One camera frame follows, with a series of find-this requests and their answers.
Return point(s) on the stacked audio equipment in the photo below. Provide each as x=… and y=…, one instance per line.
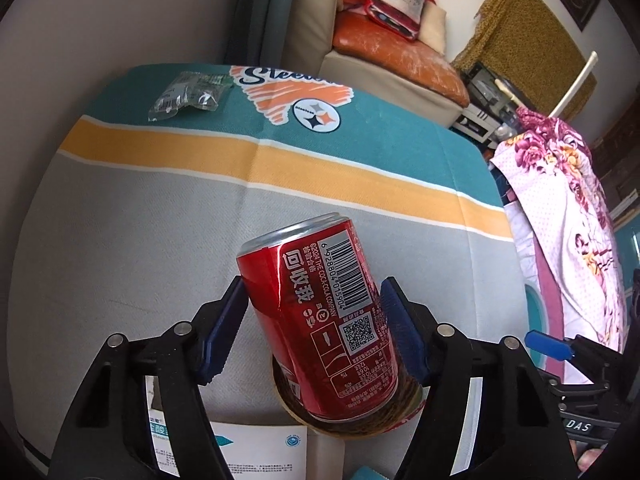
x=480, y=110

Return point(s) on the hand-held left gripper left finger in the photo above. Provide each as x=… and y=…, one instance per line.
x=225, y=330

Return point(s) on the dark wooden cabinet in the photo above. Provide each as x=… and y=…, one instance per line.
x=617, y=170

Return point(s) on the yellow leopard print cloth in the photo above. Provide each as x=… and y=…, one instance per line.
x=525, y=25

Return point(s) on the blue milk carton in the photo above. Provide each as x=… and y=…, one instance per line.
x=260, y=455

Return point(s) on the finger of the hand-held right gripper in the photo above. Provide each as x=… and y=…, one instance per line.
x=547, y=345

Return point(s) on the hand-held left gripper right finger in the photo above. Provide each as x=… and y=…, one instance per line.
x=400, y=330

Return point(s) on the teal round bin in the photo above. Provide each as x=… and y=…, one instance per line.
x=534, y=325

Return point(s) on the red soda can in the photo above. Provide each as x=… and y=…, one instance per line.
x=310, y=320

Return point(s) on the white pole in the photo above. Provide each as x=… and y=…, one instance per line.
x=580, y=80

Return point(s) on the orange seat cushion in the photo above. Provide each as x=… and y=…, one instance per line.
x=390, y=45

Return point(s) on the striped teal grey tablecloth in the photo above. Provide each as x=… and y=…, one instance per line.
x=150, y=235

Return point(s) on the clear plastic wrapper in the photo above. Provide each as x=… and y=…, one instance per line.
x=190, y=92

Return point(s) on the cream leather sofa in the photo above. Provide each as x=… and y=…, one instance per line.
x=310, y=10

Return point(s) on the grey-blue curtain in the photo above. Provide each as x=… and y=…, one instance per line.
x=270, y=5

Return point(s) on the cream pillow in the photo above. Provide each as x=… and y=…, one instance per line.
x=432, y=25

